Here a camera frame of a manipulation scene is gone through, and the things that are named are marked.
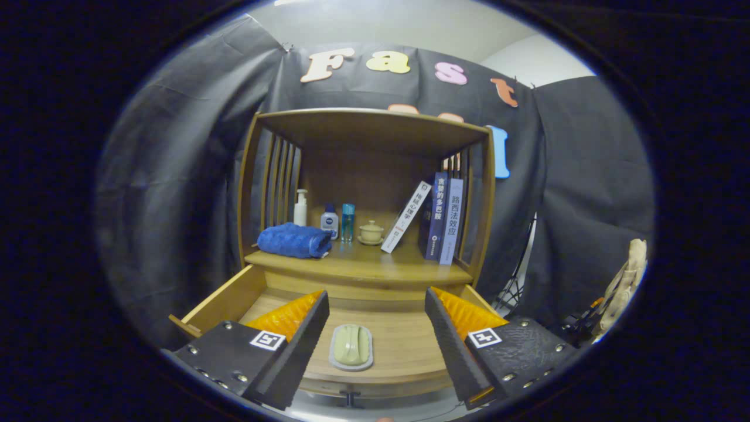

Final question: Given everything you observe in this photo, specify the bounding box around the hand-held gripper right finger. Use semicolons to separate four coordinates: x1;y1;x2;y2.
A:
424;286;581;410

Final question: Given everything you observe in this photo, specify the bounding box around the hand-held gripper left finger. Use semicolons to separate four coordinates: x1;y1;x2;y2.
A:
159;289;330;411

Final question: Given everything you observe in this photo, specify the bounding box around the wooden drawer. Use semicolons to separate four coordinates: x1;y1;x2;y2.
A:
169;264;499;400

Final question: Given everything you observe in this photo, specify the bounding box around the green soap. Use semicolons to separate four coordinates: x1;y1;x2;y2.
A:
329;324;374;372

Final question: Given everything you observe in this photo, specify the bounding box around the wooden countertop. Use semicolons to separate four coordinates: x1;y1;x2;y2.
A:
245;236;473;288

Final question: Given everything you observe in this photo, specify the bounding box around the wooden cabinet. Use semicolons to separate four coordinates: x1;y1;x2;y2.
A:
169;107;499;408

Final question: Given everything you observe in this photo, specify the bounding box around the blue folded towel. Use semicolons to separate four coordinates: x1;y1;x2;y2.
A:
257;222;333;259

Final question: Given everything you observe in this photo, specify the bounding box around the light blue book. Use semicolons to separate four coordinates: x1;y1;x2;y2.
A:
439;178;464;266

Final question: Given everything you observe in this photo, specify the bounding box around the dark equipment pile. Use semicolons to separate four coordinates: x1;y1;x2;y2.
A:
551;296;604;348

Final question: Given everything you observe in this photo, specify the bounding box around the dark blue book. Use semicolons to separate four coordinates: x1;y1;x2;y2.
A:
418;172;449;261

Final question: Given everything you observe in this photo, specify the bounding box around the white book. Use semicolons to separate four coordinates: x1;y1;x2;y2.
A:
381;181;432;254

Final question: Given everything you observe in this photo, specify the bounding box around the small white blue-capped bottle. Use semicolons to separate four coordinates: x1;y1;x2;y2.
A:
321;203;340;240

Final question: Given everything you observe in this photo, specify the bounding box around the beige lidded ceramic cup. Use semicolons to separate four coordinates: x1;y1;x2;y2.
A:
358;220;385;246

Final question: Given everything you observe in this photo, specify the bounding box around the beige cloth bag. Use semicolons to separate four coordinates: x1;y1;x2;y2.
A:
592;239;648;338

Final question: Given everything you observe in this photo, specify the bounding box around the black backdrop cloth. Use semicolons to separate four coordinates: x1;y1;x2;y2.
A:
94;13;656;352

